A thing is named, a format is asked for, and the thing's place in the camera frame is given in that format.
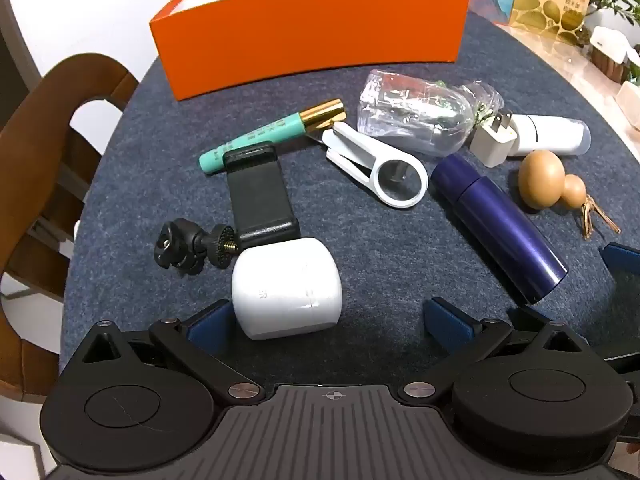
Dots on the brown wooden chair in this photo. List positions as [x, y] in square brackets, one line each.
[30, 125]

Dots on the white charger plug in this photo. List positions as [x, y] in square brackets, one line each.
[492, 145]

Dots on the black phone holder clamp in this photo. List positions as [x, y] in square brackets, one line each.
[260, 195]

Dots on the dark blue metal flask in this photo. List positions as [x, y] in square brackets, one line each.
[495, 225]

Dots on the orange cardboard box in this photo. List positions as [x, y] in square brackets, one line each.
[300, 35]

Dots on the teal tube with gold cap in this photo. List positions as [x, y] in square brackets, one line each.
[250, 137]

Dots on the white magnifier nail clipper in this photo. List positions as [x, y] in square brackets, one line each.
[345, 142]

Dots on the white plastic box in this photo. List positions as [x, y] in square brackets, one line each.
[630, 107]

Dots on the black ball head mount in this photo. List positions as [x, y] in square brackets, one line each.
[172, 250]

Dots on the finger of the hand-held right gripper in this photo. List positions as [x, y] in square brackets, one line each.
[622, 262]
[530, 316]

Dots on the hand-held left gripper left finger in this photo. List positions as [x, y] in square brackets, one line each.
[207, 322]

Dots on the white rounded case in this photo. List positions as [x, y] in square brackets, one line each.
[285, 290]

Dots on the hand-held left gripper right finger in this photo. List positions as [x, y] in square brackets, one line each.
[447, 320]

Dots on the white cylindrical bottle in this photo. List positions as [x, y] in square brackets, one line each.
[550, 135]

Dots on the gold patterned box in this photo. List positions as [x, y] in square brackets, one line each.
[540, 5]

